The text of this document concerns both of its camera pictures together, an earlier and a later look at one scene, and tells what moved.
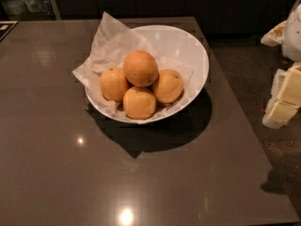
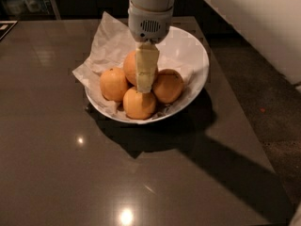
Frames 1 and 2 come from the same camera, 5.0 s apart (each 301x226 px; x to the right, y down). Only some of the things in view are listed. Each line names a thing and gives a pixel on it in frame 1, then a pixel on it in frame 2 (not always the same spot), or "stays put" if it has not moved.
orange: x=113 y=84 stays put
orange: x=139 y=103 stays put
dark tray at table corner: x=6 y=25 stays put
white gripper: x=293 y=37 to x=150 y=25
